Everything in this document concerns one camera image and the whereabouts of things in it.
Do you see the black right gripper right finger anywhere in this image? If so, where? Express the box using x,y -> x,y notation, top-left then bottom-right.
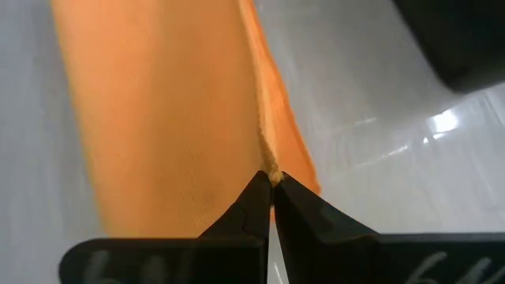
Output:
274,171 -> 505,284

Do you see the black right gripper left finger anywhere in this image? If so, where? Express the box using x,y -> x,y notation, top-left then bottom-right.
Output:
58,170 -> 274,284

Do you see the orange microfiber towel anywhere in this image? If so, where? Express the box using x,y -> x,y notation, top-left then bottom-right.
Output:
50,0 -> 321,240

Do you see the artificial plant in black pot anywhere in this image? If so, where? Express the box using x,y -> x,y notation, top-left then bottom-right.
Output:
392,0 -> 505,95

